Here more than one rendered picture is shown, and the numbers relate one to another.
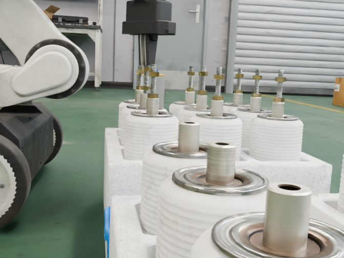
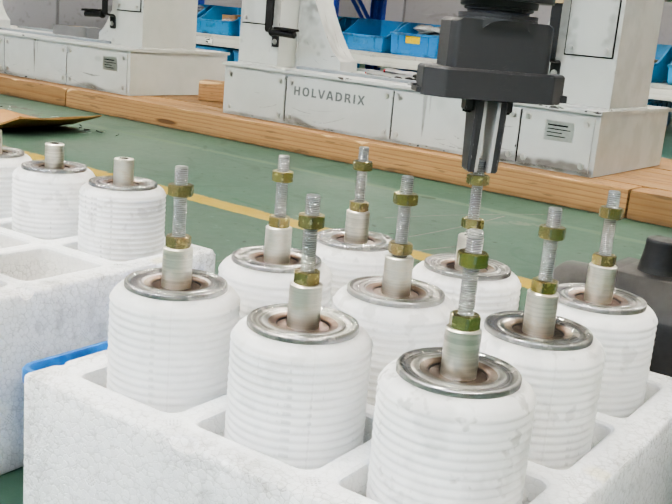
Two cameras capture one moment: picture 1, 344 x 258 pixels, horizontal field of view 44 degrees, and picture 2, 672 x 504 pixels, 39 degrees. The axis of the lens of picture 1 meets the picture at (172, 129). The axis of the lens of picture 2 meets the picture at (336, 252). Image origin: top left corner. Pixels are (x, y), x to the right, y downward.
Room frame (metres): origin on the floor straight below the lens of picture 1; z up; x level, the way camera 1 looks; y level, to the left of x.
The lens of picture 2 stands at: (1.35, -0.60, 0.45)
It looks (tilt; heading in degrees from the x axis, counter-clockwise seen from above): 14 degrees down; 134
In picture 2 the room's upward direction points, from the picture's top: 5 degrees clockwise
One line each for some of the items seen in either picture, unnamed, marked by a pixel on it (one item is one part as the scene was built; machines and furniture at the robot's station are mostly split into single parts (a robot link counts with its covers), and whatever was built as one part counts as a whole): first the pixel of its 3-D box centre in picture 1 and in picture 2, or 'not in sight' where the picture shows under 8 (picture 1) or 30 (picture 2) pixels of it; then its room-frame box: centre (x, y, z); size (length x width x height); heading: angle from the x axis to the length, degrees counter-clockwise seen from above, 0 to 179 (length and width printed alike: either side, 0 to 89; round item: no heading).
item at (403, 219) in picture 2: (202, 83); (402, 225); (0.89, -0.06, 0.30); 0.01 x 0.01 x 0.08
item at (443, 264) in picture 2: (145, 107); (467, 268); (0.87, 0.06, 0.25); 0.08 x 0.08 x 0.01
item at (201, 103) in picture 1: (201, 103); (397, 276); (0.89, -0.06, 0.26); 0.02 x 0.02 x 0.03
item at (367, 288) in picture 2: (201, 109); (395, 292); (0.89, -0.06, 0.25); 0.08 x 0.08 x 0.01
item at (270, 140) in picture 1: (273, 165); (170, 399); (0.80, -0.20, 0.16); 0.10 x 0.10 x 0.18
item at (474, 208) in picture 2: (146, 79); (475, 203); (0.87, 0.06, 0.31); 0.01 x 0.01 x 0.08
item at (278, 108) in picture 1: (277, 110); (177, 268); (0.80, -0.20, 0.26); 0.02 x 0.02 x 0.03
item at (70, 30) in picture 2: not in sight; (79, 31); (-2.64, 1.70, 0.29); 0.26 x 0.20 x 0.05; 8
